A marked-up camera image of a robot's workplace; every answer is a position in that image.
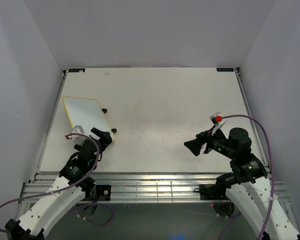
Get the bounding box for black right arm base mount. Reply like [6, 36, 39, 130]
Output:
[193, 184, 229, 200]

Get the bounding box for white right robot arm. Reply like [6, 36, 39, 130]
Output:
[184, 127, 300, 240]

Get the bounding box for aluminium frame rail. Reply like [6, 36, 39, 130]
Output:
[18, 172, 291, 205]

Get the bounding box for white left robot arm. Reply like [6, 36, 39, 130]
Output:
[5, 127, 113, 240]

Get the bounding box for yellow framed small whiteboard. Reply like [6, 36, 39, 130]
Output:
[62, 96, 115, 142]

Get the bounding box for blue label sticker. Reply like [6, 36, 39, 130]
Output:
[216, 67, 235, 72]
[68, 68, 86, 73]

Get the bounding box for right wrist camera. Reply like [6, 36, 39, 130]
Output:
[210, 111, 227, 136]

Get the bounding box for metal wire whiteboard stand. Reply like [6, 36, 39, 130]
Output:
[101, 108, 118, 134]

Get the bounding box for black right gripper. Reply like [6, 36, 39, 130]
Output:
[183, 124, 236, 159]

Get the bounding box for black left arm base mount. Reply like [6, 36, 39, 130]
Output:
[92, 184, 112, 202]

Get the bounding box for blue label sticker left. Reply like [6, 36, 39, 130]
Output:
[68, 68, 86, 73]

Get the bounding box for blue label sticker right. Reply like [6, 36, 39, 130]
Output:
[216, 67, 235, 72]

